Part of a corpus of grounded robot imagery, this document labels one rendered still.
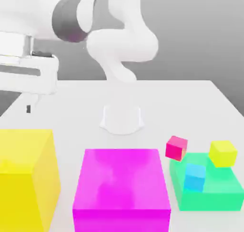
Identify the small yellow cube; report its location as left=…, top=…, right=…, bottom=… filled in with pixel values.
left=208, top=140, right=238, bottom=168

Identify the large yellow box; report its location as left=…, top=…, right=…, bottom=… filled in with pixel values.
left=0, top=128, right=62, bottom=232

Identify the small red cube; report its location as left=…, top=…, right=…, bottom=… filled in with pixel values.
left=164, top=135, right=189, bottom=162

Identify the small blue cube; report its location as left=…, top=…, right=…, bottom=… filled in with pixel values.
left=183, top=163, right=207, bottom=193

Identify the large green box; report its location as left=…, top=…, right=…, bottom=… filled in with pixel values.
left=169, top=152, right=244, bottom=212

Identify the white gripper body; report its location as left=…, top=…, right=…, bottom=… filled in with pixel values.
left=0, top=54, right=59, bottom=95

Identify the large magenta box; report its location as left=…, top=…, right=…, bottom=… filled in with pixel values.
left=72, top=148, right=172, bottom=232

